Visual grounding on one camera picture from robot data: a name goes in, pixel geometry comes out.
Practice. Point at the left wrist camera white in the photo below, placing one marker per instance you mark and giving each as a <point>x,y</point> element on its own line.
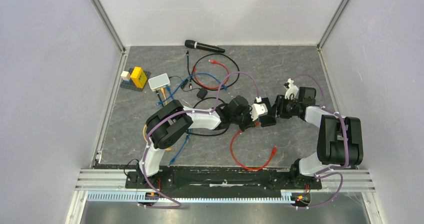
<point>258,109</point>

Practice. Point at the black power adapter with cord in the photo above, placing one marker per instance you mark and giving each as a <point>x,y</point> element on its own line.
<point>201,93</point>

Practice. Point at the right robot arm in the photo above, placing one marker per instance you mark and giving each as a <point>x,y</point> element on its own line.
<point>339,143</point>

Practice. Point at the black microphone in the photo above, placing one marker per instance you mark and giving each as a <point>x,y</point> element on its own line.
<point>205,47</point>

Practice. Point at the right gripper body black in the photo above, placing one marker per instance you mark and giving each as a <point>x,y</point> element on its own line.
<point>287,107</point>

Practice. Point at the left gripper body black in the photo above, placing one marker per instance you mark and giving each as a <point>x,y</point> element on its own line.
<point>245,119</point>

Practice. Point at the white network switch box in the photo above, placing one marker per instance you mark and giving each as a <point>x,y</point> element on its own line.
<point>158,82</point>

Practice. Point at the white cable duct strip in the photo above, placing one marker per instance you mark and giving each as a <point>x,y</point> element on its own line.
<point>143,197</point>

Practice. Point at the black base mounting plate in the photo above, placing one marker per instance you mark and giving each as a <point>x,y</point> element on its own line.
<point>222,182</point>

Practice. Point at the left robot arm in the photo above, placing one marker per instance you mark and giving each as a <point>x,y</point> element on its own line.
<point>171,122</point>

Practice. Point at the yellow toy brick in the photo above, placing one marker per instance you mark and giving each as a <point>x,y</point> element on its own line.
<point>138,77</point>

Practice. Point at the cream toy brick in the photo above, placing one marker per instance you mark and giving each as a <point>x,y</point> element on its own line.
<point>125,76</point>

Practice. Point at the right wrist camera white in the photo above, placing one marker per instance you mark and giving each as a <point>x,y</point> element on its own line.
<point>291,89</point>

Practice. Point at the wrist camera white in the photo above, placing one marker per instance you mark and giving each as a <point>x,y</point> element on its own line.
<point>291,89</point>
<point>258,109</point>

